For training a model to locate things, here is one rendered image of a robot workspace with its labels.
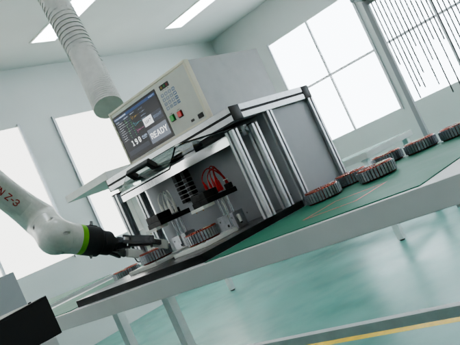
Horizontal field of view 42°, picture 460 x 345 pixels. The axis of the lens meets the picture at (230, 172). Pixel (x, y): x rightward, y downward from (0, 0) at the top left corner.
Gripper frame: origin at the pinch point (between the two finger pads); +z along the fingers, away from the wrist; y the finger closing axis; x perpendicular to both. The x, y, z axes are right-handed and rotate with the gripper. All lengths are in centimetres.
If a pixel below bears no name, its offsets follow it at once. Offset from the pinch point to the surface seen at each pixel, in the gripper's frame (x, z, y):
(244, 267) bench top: 21, -17, -60
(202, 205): -7.9, 1.5, -24.6
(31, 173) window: -219, 158, 449
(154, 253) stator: 2.7, -2.4, -4.0
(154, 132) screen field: -37.7, -4.5, -9.5
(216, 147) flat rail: -22.8, -0.6, -35.5
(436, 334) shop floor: 29, 123, -26
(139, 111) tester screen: -45.7, -8.6, -7.0
